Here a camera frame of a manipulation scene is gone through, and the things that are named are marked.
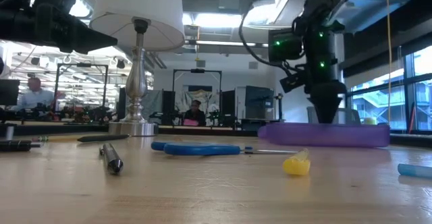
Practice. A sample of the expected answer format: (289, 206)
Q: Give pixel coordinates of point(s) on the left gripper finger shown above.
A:
(89, 41)

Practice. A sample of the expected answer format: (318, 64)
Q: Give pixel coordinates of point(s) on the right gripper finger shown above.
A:
(325, 109)

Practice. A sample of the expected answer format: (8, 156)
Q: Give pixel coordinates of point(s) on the yellow highlighter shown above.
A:
(296, 166)

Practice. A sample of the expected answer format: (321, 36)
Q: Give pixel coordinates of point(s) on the slim matte black pen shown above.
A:
(101, 138)

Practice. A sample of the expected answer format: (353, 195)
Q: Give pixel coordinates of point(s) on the light blue marker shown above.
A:
(416, 170)

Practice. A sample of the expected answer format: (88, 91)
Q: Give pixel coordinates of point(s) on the black marker pen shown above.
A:
(17, 145)

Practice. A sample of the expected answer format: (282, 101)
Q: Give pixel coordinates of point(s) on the glossy black pen grey print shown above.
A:
(113, 160)

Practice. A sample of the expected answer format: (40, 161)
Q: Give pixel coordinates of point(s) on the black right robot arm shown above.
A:
(320, 4)

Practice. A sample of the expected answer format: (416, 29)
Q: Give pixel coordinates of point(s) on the purple plastic supply box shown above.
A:
(337, 136)

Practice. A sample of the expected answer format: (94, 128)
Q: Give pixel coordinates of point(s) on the yellow cup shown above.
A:
(370, 121)

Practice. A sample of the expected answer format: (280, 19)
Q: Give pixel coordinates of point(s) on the small black stand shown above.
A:
(279, 106)

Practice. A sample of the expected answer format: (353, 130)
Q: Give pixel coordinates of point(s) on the white shade silver table lamp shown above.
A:
(136, 82)

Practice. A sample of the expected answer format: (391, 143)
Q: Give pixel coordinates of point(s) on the dark grey cabinet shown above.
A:
(259, 101)

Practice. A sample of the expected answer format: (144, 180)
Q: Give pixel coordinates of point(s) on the black monitor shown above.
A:
(8, 92)

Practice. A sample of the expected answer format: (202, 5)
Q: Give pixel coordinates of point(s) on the person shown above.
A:
(33, 97)
(195, 114)

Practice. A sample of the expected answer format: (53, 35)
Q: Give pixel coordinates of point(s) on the black divider panel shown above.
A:
(228, 106)
(168, 106)

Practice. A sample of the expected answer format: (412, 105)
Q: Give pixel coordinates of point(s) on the pink item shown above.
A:
(191, 122)

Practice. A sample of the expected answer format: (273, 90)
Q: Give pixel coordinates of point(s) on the black rig frame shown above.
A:
(81, 65)
(197, 71)

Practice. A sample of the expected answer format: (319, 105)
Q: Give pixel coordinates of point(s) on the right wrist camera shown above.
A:
(293, 81)

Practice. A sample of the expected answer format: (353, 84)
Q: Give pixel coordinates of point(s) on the black aluminium table frame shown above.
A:
(202, 133)

